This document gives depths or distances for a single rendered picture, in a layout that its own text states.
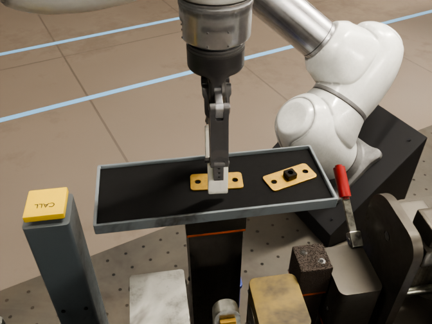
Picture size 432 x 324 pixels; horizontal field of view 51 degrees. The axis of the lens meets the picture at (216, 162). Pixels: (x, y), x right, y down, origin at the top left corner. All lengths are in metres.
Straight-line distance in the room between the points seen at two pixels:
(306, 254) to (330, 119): 0.44
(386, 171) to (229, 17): 0.79
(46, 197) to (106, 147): 2.04
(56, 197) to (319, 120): 0.60
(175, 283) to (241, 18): 0.37
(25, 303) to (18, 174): 1.59
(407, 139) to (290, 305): 0.69
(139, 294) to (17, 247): 1.71
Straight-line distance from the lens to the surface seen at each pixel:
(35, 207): 0.74
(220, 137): 0.59
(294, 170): 0.75
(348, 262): 0.75
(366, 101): 1.13
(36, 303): 1.21
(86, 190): 2.50
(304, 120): 1.05
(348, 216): 0.77
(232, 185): 0.72
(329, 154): 1.10
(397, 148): 1.25
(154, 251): 1.23
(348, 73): 1.11
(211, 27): 0.54
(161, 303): 0.64
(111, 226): 0.67
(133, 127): 2.91
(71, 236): 0.74
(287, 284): 0.70
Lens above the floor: 1.65
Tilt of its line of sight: 40 degrees down
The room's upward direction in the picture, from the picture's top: straight up
